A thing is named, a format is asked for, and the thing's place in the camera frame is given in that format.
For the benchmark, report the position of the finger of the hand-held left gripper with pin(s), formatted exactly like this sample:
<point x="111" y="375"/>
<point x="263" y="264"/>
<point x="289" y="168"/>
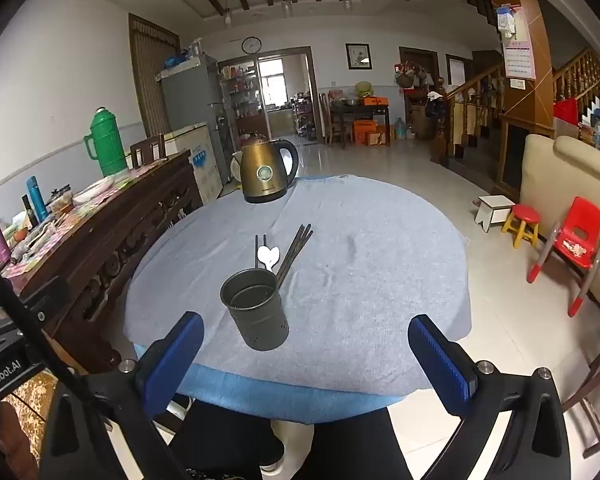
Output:
<point x="45" y="300"/>

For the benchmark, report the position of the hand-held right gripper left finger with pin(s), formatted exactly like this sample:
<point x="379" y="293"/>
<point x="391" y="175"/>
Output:
<point x="175" y="360"/>

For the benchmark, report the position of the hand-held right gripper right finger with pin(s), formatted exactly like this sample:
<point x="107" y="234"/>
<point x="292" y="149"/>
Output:
<point x="440" y="370"/>

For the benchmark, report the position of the metal utensil holder cup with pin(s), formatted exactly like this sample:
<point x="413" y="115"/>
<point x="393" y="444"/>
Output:
<point x="265" y="325"/>

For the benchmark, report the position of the white plastic spoon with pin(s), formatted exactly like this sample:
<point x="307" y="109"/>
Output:
<point x="268" y="256"/>

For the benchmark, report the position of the carved dark wooden sideboard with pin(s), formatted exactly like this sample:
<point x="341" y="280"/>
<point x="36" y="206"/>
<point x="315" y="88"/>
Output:
<point x="110" y="260"/>

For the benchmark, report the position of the blue drinking bottle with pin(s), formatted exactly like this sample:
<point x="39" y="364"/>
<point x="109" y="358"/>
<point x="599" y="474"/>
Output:
<point x="37" y="200"/>

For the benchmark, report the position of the person's black trousers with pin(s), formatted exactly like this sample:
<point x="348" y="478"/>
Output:
<point x="350" y="450"/>

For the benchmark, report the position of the patterned sideboard cover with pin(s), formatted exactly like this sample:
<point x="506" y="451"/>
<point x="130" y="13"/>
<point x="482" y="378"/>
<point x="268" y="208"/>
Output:
<point x="105" y="195"/>

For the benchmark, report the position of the white plate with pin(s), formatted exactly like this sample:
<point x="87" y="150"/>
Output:
<point x="97" y="189"/>

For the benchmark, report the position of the grey towel table cover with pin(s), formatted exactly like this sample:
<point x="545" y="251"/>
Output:
<point x="370" y="260"/>

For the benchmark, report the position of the green thermos flask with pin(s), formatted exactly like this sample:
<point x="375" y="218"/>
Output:
<point x="107" y="145"/>

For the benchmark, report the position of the small white step stool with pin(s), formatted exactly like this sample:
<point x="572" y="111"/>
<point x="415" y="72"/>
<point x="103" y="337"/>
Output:
<point x="495" y="205"/>

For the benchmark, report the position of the yellow stool with red seat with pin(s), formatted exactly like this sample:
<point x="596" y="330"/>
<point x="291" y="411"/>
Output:
<point x="524" y="214"/>

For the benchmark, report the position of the dark wooden chair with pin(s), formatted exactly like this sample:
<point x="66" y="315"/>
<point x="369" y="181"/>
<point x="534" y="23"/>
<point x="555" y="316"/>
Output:
<point x="147" y="150"/>

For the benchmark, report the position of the white chest freezer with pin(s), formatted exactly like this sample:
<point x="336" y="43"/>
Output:
<point x="200" y="160"/>

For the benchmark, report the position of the red plastic child chair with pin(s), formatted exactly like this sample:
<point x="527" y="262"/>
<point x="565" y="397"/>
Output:
<point x="582" y="225"/>

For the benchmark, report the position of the bronze electric kettle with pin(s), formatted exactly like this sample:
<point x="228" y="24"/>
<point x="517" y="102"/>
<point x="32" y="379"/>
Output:
<point x="265" y="170"/>

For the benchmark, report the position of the beige leather sofa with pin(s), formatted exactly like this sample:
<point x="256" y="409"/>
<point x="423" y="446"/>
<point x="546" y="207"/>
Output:
<point x="555" y="175"/>

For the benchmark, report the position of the blue water jug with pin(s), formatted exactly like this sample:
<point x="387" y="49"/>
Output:
<point x="400" y="130"/>

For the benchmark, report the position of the orange cardboard boxes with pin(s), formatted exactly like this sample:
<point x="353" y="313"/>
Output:
<point x="367" y="132"/>

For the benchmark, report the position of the grey refrigerator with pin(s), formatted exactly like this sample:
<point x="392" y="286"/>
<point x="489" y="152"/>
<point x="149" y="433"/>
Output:
<point x="190" y="95"/>

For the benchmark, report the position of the brown curtain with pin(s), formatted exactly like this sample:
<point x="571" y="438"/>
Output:
<point x="150" y="70"/>

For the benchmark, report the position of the dark wooden dining table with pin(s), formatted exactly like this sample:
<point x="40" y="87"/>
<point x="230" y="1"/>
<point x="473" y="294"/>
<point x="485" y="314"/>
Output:
<point x="365" y="108"/>

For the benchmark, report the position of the glass shelf cabinet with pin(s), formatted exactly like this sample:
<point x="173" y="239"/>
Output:
<point x="240" y="95"/>

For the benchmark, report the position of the wooden staircase railing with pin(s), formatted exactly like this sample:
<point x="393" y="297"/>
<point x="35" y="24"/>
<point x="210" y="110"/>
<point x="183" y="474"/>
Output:
<point x="480" y="90"/>

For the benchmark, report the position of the brown wooden pillar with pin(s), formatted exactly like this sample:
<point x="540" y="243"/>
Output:
<point x="525" y="100"/>

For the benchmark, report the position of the pile of colourful bags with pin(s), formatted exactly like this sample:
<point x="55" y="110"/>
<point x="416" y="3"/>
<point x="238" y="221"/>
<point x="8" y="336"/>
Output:
<point x="595" y="125"/>

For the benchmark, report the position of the framed wall picture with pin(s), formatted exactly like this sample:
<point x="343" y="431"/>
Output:
<point x="358" y="56"/>

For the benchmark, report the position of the round wall clock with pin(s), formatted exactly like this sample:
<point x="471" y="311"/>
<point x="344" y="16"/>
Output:
<point x="252" y="45"/>

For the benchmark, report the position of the pink wall calendar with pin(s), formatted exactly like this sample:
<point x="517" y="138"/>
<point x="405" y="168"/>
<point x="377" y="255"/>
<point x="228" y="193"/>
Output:
<point x="520" y="55"/>

